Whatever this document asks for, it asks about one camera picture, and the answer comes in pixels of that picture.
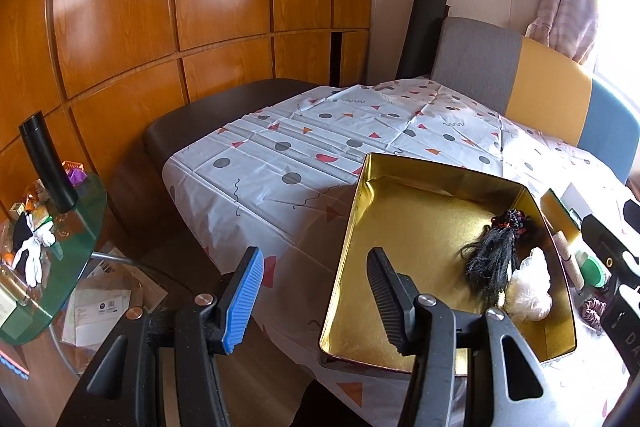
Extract beige cloth roll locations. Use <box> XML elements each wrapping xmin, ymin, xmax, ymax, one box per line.
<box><xmin>552</xmin><ymin>231</ymin><xmax>586</xmax><ymax>291</ymax></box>

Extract pink satin scrunchie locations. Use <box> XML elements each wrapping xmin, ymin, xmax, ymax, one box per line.
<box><xmin>578</xmin><ymin>297</ymin><xmax>606</xmax><ymax>334</ymax></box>

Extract green yellow scrub sponge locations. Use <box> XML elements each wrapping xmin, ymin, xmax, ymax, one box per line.
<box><xmin>540</xmin><ymin>188</ymin><xmax>582</xmax><ymax>243</ymax></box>

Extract white plastic bag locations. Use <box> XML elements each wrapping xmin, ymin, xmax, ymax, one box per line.
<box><xmin>504</xmin><ymin>247</ymin><xmax>553</xmax><ymax>322</ymax></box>

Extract black braided hair wig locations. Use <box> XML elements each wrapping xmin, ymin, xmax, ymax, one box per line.
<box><xmin>460</xmin><ymin>208</ymin><xmax>532</xmax><ymax>308</ymax></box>

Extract patterned white tablecloth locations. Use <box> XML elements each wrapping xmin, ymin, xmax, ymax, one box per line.
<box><xmin>162</xmin><ymin>78</ymin><xmax>639</xmax><ymax>426</ymax></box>

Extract papers under glass table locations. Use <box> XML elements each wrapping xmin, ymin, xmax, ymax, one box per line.
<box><xmin>61</xmin><ymin>259</ymin><xmax>168</xmax><ymax>349</ymax></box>

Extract green glass side table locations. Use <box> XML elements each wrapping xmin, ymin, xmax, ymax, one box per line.
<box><xmin>1</xmin><ymin>173</ymin><xmax>107</xmax><ymax>346</ymax></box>

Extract window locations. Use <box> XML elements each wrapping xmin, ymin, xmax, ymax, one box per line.
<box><xmin>596</xmin><ymin>0</ymin><xmax>639</xmax><ymax>105</ymax></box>

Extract white glove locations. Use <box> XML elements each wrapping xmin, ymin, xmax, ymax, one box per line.
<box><xmin>11</xmin><ymin>212</ymin><xmax>56</xmax><ymax>288</ymax></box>

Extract grey yellow blue headboard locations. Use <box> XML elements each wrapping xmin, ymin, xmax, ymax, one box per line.
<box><xmin>432</xmin><ymin>17</ymin><xmax>639</xmax><ymax>183</ymax></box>

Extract black cylinder bottle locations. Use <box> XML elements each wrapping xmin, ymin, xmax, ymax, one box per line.
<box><xmin>20</xmin><ymin>112</ymin><xmax>78</xmax><ymax>213</ymax></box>

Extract black rolled mat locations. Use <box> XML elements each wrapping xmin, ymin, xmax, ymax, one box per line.
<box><xmin>396</xmin><ymin>0</ymin><xmax>449</xmax><ymax>79</ymax></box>

